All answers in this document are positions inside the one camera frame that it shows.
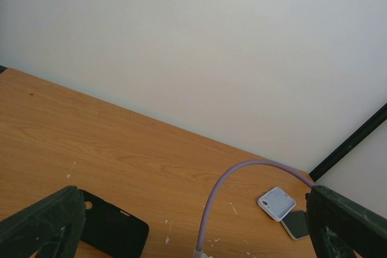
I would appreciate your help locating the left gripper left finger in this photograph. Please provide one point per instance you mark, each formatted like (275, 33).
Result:
(51, 227)

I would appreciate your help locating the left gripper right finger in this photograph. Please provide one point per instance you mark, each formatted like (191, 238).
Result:
(339, 227)

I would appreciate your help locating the white phone black screen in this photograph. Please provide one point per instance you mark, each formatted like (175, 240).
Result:
(295, 224)

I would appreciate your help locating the lavender phone case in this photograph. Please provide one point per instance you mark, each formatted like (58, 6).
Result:
(276, 203)

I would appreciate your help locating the black phone case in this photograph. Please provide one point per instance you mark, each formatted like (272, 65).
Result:
(112, 230)

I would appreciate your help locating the right black frame post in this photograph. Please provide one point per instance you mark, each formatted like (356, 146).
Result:
(349, 144)

